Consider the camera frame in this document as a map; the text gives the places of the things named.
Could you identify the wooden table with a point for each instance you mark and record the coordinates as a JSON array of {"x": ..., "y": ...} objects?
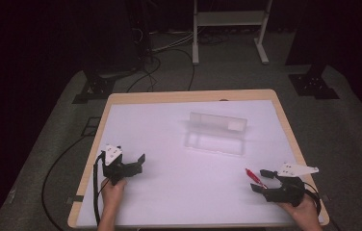
[{"x": 182, "y": 95}]

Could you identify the clear plastic box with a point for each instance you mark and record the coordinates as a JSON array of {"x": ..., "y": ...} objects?
[{"x": 216, "y": 133}]

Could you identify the red pen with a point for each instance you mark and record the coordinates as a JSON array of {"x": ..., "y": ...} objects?
[{"x": 255, "y": 178}]

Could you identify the person's left hand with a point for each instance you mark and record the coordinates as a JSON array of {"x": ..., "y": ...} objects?
[{"x": 113, "y": 191}]

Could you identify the person's right hand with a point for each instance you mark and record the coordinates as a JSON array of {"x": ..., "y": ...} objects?
[{"x": 304, "y": 213}]

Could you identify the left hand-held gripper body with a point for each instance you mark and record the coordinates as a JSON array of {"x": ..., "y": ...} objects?
[{"x": 114, "y": 166}]

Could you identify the black stand base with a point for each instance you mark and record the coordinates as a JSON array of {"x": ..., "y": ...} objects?
[
  {"x": 312, "y": 85},
  {"x": 95, "y": 89}
]

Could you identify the white table mat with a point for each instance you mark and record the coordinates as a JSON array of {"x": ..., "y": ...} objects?
[{"x": 175, "y": 179}]

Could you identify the black tape strip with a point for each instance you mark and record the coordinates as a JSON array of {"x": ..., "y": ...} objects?
[{"x": 74, "y": 199}]

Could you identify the white metal stand frame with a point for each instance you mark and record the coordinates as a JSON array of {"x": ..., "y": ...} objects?
[{"x": 228, "y": 17}]

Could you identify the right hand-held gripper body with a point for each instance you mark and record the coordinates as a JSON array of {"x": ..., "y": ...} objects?
[{"x": 289, "y": 189}]

